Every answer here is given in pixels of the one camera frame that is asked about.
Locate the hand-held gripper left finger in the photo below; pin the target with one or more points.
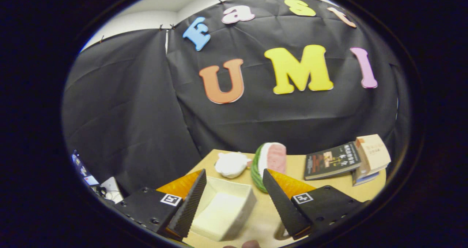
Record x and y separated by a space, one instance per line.
188 207

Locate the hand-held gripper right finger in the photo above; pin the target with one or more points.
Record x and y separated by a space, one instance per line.
281 207

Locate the beige fabric storage box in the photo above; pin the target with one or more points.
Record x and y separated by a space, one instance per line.
226 211

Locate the watermelon slice plush toy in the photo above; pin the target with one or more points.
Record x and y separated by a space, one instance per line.
276 158

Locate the white plush toy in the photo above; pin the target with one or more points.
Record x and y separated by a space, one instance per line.
230 164

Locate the black cover book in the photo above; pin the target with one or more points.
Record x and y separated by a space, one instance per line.
329 162

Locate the blue and white book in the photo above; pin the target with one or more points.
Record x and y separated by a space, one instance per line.
360 178

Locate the black backdrop cloth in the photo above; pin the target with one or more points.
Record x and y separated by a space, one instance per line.
146 112

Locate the beige cover book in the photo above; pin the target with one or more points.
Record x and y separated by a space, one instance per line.
374 153

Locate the computer screen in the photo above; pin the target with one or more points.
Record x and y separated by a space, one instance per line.
82 167

